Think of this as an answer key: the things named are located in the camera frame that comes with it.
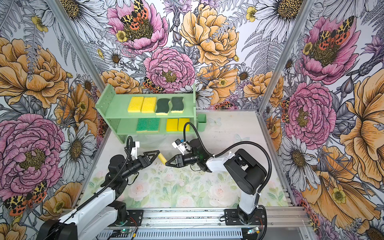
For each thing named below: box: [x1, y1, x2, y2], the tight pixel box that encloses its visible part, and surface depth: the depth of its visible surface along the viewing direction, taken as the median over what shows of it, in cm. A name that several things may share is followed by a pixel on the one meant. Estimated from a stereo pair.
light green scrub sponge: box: [147, 118, 161, 132], surface depth 96 cm
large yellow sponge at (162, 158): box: [158, 152, 168, 165], surface depth 82 cm
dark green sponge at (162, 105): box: [155, 98, 171, 113], surface depth 85 cm
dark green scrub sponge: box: [171, 96, 184, 113], surface depth 87 cm
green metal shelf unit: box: [95, 83, 198, 144], surface depth 89 cm
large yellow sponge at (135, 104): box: [127, 96, 144, 113], surface depth 87 cm
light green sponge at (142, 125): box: [136, 118, 149, 133], surface depth 96 cm
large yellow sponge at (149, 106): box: [141, 97, 157, 114], surface depth 87 cm
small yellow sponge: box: [166, 118, 179, 132], surface depth 95 cm
